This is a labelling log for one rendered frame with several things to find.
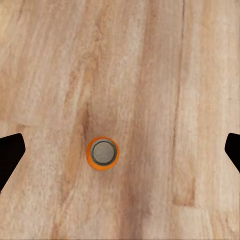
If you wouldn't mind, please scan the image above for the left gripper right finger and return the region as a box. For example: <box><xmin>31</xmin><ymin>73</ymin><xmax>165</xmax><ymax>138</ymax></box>
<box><xmin>224</xmin><ymin>132</ymin><xmax>240</xmax><ymax>172</ymax></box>

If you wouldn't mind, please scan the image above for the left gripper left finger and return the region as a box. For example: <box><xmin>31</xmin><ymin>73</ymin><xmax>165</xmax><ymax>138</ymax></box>
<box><xmin>0</xmin><ymin>133</ymin><xmax>26</xmax><ymax>192</ymax></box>

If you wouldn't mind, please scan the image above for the can of soda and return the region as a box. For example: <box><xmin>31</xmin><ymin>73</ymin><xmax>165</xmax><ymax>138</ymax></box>
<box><xmin>86</xmin><ymin>136</ymin><xmax>120</xmax><ymax>170</ymax></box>

